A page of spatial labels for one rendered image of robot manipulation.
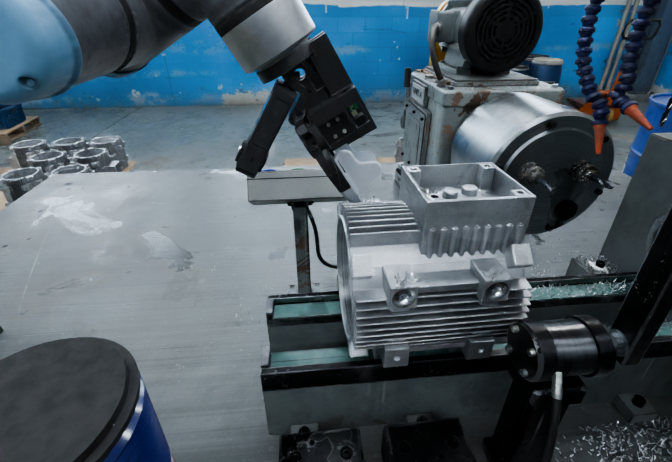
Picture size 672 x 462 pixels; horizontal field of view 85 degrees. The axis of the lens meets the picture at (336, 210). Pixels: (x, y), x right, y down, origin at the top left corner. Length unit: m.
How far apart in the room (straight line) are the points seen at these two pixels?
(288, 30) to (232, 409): 0.52
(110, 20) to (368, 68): 5.72
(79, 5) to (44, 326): 0.66
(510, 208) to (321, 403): 0.34
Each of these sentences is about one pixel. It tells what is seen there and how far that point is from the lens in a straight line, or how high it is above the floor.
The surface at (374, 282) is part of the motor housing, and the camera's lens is 0.41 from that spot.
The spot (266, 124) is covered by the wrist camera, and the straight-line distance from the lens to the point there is 0.42.
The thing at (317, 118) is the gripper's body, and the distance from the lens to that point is 0.41.
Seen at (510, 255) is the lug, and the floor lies 1.08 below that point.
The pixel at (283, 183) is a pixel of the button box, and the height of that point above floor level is 1.07.
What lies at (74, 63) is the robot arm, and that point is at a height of 1.29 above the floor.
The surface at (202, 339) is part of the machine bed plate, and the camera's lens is 0.74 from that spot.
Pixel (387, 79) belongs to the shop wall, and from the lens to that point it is 6.11.
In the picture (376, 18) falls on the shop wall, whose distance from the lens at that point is 5.99.
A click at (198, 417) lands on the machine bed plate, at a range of 0.64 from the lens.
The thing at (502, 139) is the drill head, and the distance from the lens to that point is 0.73.
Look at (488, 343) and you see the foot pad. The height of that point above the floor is 0.98.
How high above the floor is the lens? 1.32
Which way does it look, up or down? 29 degrees down
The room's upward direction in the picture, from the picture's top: straight up
